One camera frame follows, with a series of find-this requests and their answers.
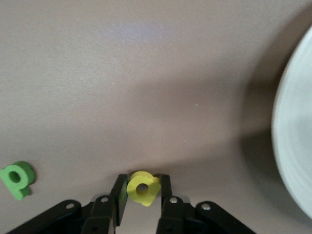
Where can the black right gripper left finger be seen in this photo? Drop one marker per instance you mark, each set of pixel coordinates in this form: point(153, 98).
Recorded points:
point(120, 195)

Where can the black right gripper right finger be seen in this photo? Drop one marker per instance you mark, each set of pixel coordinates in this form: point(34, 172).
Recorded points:
point(165, 195)

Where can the yellow foam letter a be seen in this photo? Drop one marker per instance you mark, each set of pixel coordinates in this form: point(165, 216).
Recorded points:
point(146, 198)

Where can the green foam letter p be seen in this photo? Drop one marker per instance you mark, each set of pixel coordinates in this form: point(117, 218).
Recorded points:
point(20, 187)

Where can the brown table cover sheet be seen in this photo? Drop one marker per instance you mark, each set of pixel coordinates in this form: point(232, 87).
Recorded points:
point(122, 73)

